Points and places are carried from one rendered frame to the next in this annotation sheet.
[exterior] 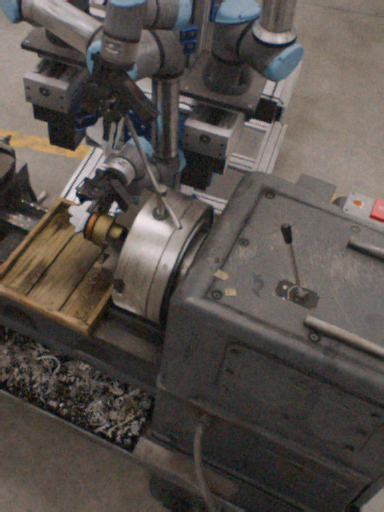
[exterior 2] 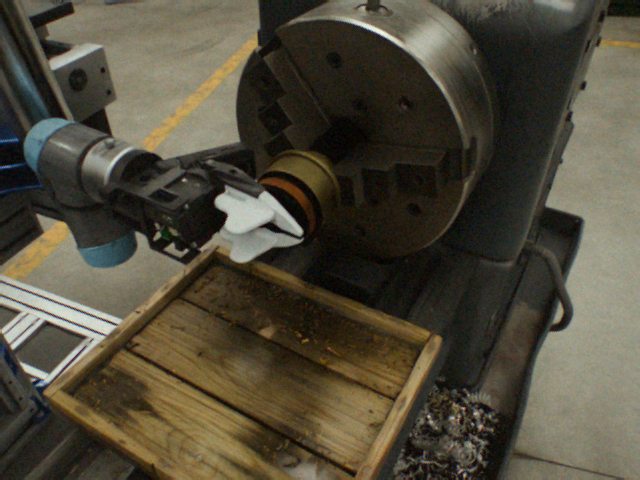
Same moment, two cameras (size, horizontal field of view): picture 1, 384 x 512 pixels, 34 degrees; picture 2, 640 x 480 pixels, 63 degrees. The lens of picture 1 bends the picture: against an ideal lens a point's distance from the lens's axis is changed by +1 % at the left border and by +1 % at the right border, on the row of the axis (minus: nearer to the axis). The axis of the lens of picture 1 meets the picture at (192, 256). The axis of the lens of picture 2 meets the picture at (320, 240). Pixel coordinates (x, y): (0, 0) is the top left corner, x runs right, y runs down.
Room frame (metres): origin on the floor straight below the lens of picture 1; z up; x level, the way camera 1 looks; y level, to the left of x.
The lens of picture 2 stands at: (0.85, 0.67, 1.41)
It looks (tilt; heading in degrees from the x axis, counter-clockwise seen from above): 40 degrees down; 283
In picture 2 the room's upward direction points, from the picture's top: straight up
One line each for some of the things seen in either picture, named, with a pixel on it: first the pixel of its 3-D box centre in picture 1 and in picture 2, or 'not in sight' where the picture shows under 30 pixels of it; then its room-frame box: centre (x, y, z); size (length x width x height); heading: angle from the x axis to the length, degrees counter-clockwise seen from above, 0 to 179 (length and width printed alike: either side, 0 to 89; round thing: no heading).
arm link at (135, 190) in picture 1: (136, 180); (97, 216); (1.27, 0.19, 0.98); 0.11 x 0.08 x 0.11; 140
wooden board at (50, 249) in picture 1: (73, 261); (253, 373); (1.01, 0.32, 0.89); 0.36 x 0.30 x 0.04; 163
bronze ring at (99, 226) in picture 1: (106, 231); (296, 195); (0.98, 0.22, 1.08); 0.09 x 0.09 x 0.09; 75
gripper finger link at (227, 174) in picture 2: (96, 203); (227, 188); (1.04, 0.26, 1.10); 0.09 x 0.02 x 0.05; 161
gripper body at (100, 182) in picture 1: (100, 191); (171, 200); (1.11, 0.26, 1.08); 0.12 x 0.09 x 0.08; 162
